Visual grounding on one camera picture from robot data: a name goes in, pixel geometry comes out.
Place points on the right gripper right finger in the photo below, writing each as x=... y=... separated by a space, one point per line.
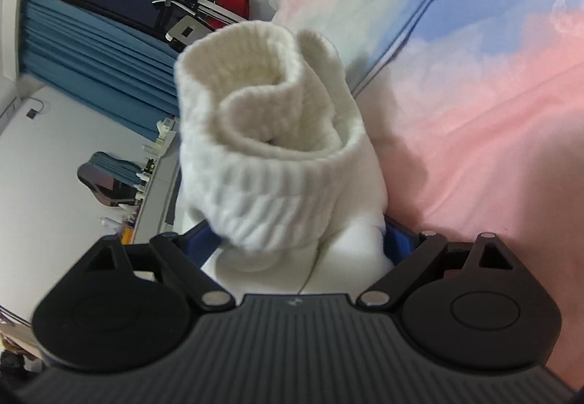
x=470 y=306

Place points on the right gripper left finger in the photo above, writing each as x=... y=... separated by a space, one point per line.
x=123 y=307

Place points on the white knit zip sweater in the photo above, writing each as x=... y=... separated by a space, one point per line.
x=274 y=155

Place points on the white dressing table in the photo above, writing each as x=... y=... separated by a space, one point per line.
x=157 y=190

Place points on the arched table mirror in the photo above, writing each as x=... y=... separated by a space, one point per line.
x=111 y=180

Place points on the blue curtain left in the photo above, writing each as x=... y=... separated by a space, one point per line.
x=109 y=67

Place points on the pastel pink blue bedsheet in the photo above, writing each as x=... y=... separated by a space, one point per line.
x=475 y=111

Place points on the white drying rack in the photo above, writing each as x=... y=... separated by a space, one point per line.
x=181 y=19

